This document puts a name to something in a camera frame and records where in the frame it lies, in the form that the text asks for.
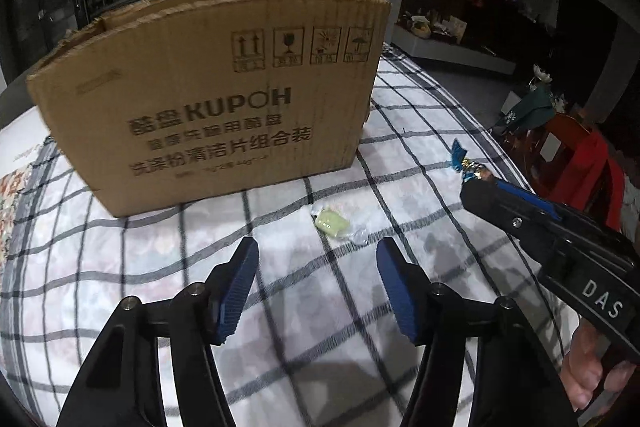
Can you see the pale green candy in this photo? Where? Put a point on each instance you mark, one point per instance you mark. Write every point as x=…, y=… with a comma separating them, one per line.
x=331, y=223

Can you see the green cloth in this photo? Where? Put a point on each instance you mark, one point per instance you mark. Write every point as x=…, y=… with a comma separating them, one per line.
x=530, y=109

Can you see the white low cabinet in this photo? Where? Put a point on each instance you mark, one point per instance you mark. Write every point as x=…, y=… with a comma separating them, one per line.
x=450, y=54

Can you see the person's right hand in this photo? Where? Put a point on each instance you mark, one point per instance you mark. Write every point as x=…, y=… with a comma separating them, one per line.
x=580, y=367

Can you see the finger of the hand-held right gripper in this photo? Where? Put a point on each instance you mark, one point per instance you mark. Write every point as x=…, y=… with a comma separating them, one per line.
x=500, y=212
x=530, y=198

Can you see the floral cloth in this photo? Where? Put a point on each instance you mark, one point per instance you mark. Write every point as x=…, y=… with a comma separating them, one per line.
x=12, y=207

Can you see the blue gold candy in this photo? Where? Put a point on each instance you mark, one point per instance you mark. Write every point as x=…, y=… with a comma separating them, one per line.
x=472, y=171

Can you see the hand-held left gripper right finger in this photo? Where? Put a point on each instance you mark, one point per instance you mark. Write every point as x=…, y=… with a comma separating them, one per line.
x=400, y=292

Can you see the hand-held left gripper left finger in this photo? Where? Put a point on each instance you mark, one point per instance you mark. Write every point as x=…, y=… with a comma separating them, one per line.
x=235, y=287

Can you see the plaid blanket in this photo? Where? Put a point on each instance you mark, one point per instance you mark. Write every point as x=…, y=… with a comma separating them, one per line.
x=150, y=257

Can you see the white flower ornament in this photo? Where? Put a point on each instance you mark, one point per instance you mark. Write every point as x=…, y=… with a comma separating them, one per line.
x=540, y=73

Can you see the brown cardboard box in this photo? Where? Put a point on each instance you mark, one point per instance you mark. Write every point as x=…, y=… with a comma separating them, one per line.
x=200, y=82

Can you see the red chair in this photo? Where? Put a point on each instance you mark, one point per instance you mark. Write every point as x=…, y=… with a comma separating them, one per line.
x=585, y=167

